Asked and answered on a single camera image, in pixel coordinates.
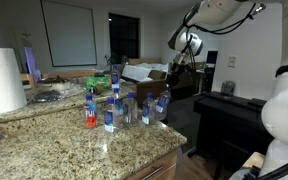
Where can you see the clear water bottle blue label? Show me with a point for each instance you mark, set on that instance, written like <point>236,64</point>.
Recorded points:
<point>161,104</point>

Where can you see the tall water bottle at back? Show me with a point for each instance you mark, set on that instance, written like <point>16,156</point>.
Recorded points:
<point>115,77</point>

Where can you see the black plastic bag on counter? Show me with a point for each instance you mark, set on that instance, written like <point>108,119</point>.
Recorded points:
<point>47,96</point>

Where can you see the metal drawer handle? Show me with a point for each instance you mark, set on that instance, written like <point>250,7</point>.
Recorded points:
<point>146,177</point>

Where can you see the black piano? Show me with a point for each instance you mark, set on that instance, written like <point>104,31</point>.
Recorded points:
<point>230,128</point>

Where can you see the small water bottle blue cap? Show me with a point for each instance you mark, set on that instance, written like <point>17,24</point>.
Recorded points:
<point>148,109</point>

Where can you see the potted green plant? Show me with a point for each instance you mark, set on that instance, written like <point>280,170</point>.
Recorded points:
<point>111,59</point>

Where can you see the white paper towel roll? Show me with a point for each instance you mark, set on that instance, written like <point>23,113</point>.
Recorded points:
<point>12,96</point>

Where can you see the wall light switch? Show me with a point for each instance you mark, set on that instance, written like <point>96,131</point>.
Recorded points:
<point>232,61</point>

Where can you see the clear water bottle blue cap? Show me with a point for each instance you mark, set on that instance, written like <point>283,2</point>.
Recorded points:
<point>109,115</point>

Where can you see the water bottle with red label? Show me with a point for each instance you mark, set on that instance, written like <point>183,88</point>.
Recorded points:
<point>90,108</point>

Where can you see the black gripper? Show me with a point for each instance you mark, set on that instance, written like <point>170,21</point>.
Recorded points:
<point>178,75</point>

